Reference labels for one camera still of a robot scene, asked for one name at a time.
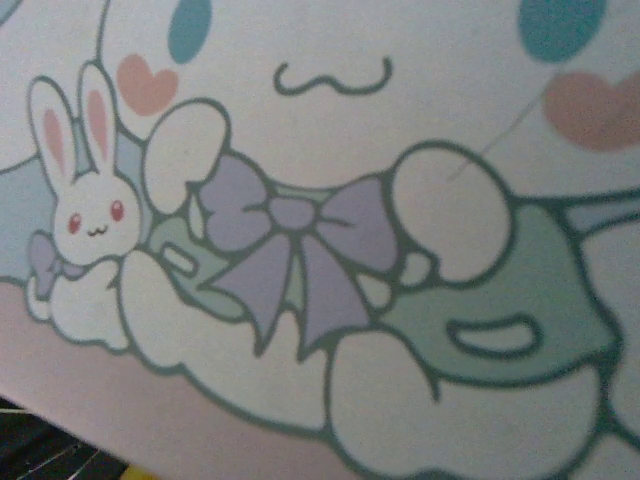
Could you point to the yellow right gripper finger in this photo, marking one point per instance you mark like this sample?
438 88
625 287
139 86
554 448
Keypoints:
135 475

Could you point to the pastel cartoon bunny tin box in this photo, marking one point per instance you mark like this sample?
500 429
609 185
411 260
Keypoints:
320 200

